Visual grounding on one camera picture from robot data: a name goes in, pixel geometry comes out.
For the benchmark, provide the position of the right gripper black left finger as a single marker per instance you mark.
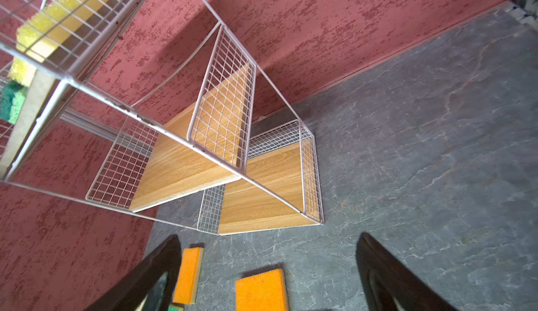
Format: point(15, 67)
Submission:
point(150, 285)

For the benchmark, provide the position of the light green sponge left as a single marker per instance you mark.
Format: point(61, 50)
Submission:
point(173, 307)

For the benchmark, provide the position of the yellow sponge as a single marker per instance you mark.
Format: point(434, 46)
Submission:
point(56, 34)

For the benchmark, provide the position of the middle wooden shelf board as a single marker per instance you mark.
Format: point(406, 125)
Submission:
point(218, 123)

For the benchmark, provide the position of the white wire shelf rack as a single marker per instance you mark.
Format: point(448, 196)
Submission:
point(249, 183)

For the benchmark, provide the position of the dark green sponge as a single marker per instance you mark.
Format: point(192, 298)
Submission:
point(12, 99)

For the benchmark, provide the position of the orange sponge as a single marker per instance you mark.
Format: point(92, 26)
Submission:
point(264, 291)
point(189, 275)

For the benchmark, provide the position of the top wooden shelf board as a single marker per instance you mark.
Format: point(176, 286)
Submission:
point(38, 94)

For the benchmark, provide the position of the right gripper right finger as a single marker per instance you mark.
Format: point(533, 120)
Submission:
point(390, 285)

